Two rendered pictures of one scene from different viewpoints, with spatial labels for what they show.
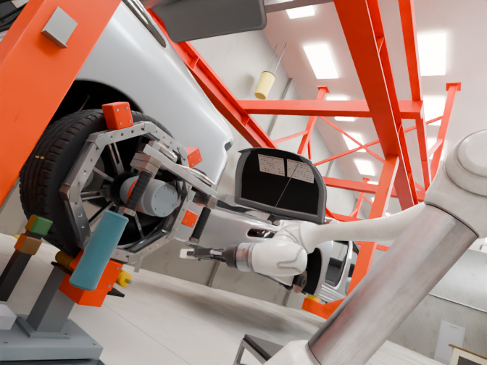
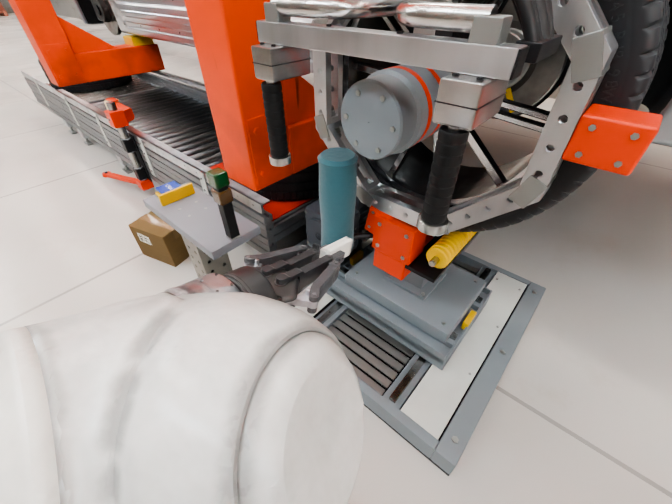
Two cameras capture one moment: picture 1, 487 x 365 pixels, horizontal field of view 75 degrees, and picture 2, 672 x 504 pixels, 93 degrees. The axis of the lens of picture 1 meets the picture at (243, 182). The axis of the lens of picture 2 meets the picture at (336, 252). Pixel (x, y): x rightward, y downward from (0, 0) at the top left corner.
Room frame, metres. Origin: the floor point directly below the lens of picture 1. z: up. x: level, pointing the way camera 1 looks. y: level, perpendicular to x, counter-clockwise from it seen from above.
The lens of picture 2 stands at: (1.18, -0.30, 1.03)
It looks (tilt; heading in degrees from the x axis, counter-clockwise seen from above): 41 degrees down; 94
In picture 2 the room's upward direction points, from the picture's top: straight up
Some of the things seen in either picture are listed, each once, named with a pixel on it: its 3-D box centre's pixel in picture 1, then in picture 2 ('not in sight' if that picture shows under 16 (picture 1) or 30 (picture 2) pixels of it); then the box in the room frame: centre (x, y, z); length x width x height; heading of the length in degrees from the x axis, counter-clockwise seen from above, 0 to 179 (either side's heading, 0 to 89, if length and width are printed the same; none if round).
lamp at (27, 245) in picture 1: (28, 244); (222, 195); (0.83, 0.43, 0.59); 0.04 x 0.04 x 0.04; 52
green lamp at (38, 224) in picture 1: (38, 224); (218, 178); (0.83, 0.43, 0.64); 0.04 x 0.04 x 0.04; 52
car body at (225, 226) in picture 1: (302, 247); not in sight; (5.88, -1.46, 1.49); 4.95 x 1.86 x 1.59; 142
